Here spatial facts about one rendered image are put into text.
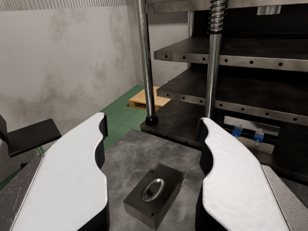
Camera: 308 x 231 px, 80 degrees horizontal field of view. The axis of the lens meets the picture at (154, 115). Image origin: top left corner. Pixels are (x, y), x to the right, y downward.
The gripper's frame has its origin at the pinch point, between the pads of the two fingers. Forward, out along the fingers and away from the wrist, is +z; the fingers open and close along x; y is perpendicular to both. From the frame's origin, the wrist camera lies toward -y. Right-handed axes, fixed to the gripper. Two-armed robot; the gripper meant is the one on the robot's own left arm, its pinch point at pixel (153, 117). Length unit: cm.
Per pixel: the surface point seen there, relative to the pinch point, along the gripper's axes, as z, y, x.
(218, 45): 82, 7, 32
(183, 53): 96, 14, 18
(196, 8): 96, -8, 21
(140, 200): 36, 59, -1
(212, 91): 82, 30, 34
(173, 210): 36, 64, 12
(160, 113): 119, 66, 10
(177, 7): 101, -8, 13
